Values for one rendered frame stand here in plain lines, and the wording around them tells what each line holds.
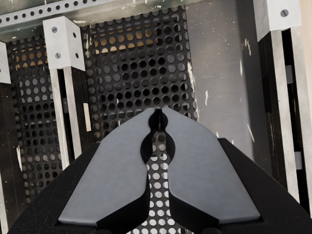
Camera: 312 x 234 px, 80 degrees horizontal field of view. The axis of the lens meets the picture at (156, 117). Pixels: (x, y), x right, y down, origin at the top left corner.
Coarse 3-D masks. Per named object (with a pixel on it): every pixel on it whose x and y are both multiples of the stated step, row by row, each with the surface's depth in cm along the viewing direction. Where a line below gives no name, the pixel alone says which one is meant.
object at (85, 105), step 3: (84, 105) 52; (87, 105) 53; (84, 108) 52; (87, 108) 53; (84, 111) 52; (87, 111) 53; (87, 114) 53; (87, 117) 53; (87, 120) 52; (87, 123) 52; (90, 123) 54; (87, 126) 52; (90, 126) 54; (87, 129) 52; (90, 129) 53
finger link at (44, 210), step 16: (96, 144) 9; (80, 160) 8; (64, 176) 7; (80, 176) 7; (48, 192) 7; (64, 192) 7; (32, 208) 6; (48, 208) 6; (16, 224) 6; (32, 224) 6; (48, 224) 6; (64, 224) 6
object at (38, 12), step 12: (72, 0) 48; (84, 0) 47; (96, 0) 47; (108, 0) 46; (24, 12) 50; (36, 12) 50; (48, 12) 49; (60, 12) 48; (0, 24) 51; (12, 24) 51
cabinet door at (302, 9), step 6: (300, 0) 43; (306, 0) 43; (300, 6) 43; (306, 6) 43; (300, 12) 43; (306, 12) 43; (306, 18) 43; (306, 24) 43; (306, 30) 43; (306, 36) 43; (306, 42) 43; (306, 48) 43; (306, 54) 43; (306, 60) 43; (306, 66) 43; (306, 72) 43
